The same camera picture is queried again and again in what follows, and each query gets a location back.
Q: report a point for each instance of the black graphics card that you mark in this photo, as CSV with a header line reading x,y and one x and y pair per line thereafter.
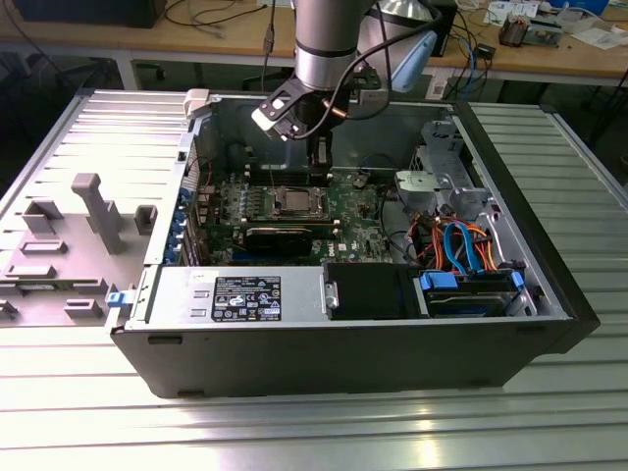
x,y
279,243

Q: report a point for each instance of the silver power supply with label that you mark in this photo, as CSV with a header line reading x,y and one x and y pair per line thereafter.
x,y
181,294

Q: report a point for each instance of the green motherboard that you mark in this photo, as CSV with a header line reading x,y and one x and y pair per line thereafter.
x,y
358,225

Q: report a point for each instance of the wooden workbench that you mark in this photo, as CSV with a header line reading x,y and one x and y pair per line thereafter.
x,y
147,39

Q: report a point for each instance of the blue box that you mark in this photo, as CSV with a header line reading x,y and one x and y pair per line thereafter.
x,y
589,5

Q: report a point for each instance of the hard disk drive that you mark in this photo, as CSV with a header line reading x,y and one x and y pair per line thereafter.
x,y
466,304

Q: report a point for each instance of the black RAM slot row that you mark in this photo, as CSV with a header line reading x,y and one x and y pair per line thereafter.
x,y
260,179

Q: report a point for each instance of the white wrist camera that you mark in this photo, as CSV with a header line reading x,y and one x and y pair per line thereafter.
x,y
373,97
267,122

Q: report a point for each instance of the grey parts rack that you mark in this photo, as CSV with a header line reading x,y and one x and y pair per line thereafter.
x,y
73,275

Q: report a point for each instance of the white label sheet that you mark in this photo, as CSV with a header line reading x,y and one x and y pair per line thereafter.
x,y
439,87

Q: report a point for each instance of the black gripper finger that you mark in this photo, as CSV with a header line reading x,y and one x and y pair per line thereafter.
x,y
320,157

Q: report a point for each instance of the blue disk carrier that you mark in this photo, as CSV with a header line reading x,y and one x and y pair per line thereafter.
x,y
439,283

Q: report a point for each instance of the black open PC case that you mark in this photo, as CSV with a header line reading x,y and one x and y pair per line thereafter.
x,y
343,363

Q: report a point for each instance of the blue plastic latch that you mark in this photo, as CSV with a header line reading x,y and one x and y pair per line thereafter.
x,y
115,300

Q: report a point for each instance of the brass rod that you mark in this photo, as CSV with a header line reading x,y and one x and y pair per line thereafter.
x,y
334,110

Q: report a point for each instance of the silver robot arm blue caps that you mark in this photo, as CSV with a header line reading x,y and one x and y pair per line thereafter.
x,y
326,39

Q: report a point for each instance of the CPU cooler heat sink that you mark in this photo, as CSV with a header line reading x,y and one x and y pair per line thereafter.
x,y
512,32

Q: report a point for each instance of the blue slot retention clip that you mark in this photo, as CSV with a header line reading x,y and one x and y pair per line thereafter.
x,y
179,219
174,240
172,256
184,196

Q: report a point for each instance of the beige case latch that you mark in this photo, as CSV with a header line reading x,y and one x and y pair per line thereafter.
x,y
196,100

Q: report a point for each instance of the black computer tower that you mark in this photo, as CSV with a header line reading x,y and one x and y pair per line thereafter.
x,y
88,12

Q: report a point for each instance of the grey electronic module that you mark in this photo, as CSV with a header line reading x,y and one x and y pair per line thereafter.
x,y
544,32

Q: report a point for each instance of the printed white paper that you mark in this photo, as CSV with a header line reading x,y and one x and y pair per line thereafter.
x,y
500,12

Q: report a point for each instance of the tall black box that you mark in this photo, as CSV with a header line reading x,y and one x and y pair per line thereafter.
x,y
447,34

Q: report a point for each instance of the plain white paper sheet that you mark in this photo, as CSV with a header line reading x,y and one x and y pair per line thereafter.
x,y
598,38

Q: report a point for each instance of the small black adapter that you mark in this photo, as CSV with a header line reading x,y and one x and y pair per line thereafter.
x,y
486,51

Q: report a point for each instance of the silver metal drive cage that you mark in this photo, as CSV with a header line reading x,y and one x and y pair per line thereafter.
x,y
417,186

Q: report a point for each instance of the CPU silver top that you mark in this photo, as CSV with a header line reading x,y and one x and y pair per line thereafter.
x,y
298,199

